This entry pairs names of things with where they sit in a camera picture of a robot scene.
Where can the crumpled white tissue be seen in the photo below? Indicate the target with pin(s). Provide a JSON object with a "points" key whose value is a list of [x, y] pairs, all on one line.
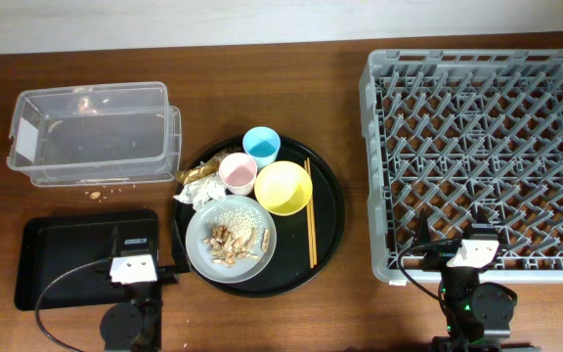
{"points": [[198, 193]]}

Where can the black rectangular tray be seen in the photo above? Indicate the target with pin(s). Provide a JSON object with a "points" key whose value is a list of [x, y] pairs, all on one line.
{"points": [[54, 245]]}

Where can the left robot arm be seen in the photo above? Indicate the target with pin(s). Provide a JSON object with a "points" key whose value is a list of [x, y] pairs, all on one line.
{"points": [[134, 324]]}

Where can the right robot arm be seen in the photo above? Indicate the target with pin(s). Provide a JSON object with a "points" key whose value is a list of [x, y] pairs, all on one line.
{"points": [[478, 313]]}

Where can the gold foil wrapper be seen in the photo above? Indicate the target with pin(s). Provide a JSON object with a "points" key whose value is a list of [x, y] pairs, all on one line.
{"points": [[209, 167]]}

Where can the clear plastic storage bin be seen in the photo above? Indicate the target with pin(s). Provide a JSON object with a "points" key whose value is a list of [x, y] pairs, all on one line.
{"points": [[105, 134]]}

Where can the yellow plastic bowl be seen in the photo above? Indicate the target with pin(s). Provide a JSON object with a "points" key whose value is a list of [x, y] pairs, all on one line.
{"points": [[283, 188]]}

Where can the food scraps on plate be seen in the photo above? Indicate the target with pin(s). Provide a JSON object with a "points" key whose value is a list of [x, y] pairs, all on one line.
{"points": [[236, 235]]}

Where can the round black serving tray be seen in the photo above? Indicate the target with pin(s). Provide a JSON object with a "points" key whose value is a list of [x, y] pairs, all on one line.
{"points": [[289, 267]]}

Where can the grey dishwasher rack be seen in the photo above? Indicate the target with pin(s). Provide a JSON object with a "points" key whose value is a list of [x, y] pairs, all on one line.
{"points": [[449, 131]]}

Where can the blue plastic cup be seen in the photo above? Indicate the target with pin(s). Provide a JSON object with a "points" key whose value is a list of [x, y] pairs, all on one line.
{"points": [[262, 144]]}

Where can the wooden chopstick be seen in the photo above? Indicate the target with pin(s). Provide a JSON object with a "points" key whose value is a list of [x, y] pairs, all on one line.
{"points": [[314, 225], [310, 220]]}

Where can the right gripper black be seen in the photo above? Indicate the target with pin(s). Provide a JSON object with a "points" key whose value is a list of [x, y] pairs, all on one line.
{"points": [[440, 254]]}

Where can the pink plastic cup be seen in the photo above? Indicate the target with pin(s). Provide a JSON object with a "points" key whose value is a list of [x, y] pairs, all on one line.
{"points": [[238, 172]]}

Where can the grey plate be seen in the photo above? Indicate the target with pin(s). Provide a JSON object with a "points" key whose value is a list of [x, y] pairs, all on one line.
{"points": [[198, 253]]}

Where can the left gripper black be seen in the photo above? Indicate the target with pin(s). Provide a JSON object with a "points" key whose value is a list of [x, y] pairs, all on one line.
{"points": [[180, 260]]}

